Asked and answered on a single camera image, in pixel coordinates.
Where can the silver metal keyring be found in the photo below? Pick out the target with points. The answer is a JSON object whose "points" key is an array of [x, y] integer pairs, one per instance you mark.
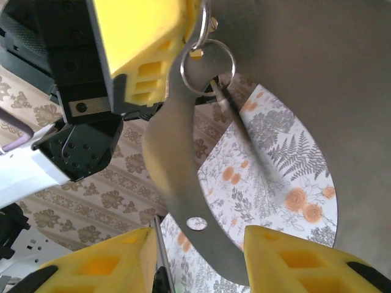
{"points": [[182, 67]]}

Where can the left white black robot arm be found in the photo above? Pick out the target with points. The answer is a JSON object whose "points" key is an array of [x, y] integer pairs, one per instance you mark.
{"points": [[24, 174]]}

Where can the aluminium table side rail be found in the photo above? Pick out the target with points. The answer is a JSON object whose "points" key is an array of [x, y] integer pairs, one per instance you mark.
{"points": [[162, 250]]}

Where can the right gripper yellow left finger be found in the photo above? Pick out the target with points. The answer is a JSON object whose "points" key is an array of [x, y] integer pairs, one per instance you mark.
{"points": [[137, 259]]}

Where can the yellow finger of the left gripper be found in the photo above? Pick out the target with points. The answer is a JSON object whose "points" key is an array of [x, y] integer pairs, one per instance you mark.
{"points": [[137, 30]]}

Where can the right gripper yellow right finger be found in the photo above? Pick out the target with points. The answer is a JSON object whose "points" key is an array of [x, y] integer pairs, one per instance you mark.
{"points": [[262, 259]]}

